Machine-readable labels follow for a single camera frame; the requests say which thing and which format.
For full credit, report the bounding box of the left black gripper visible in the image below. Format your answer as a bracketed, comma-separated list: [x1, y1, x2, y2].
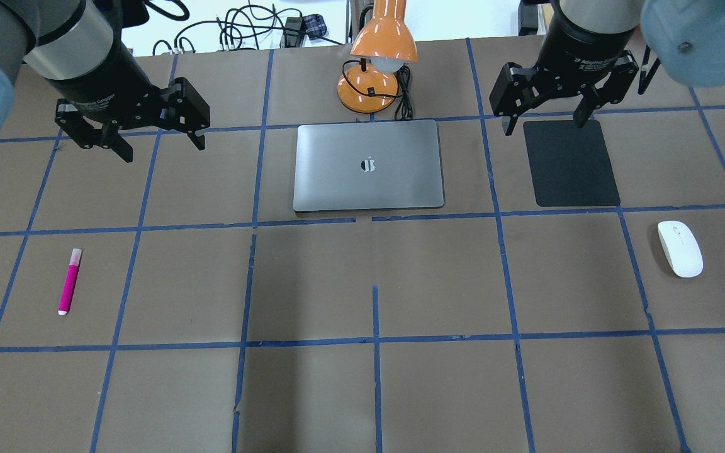
[54, 60, 211, 163]

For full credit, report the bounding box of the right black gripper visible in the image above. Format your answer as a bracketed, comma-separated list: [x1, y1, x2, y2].
[489, 45, 639, 137]

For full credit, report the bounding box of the pink marker pen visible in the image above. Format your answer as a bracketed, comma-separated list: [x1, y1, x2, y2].
[57, 249, 83, 316]

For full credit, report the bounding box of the white computer mouse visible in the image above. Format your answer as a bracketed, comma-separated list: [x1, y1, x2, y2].
[656, 220, 703, 278]

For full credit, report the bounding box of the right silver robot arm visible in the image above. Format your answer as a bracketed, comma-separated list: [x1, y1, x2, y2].
[489, 1, 725, 135]

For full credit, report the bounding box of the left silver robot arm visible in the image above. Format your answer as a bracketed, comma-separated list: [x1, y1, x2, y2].
[0, 1, 210, 163]

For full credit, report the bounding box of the black mousepad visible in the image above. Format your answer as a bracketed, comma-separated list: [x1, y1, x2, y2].
[523, 120, 621, 208]

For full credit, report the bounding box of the orange desk lamp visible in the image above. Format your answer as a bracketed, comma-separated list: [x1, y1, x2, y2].
[337, 1, 419, 121]

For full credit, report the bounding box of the grey closed laptop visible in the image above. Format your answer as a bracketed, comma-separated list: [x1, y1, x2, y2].
[291, 120, 445, 212]

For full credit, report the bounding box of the black power adapter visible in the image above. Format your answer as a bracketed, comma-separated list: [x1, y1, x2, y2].
[279, 16, 305, 48]

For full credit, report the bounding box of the black lamp power cable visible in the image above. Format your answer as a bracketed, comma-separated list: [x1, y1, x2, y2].
[344, 60, 415, 121]

